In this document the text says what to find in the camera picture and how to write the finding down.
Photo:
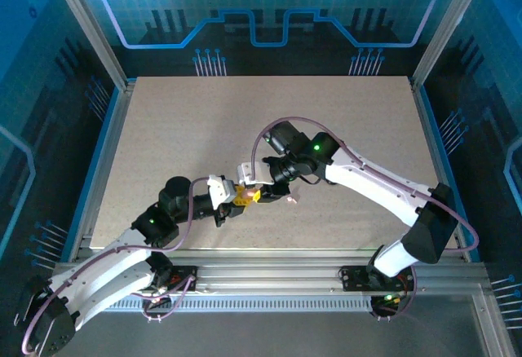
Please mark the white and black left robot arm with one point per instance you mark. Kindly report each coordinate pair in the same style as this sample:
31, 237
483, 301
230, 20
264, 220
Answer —
110, 271

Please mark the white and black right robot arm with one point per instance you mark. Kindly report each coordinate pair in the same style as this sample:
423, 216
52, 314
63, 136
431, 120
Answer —
367, 177

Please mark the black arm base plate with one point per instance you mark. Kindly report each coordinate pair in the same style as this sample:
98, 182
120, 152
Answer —
352, 277
183, 270

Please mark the aluminium frame post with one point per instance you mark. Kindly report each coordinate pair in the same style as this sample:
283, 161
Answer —
446, 27
93, 27

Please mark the aluminium side rail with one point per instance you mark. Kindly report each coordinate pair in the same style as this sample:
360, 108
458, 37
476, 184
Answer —
442, 169
103, 169

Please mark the blue circuit print side panel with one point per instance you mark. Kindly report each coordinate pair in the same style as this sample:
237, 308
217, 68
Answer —
489, 88
41, 88

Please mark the long aluminium frame rail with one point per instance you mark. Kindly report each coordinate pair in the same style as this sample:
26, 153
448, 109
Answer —
265, 275

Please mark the base connector with LEDs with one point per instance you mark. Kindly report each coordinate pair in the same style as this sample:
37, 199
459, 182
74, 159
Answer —
385, 306
157, 298

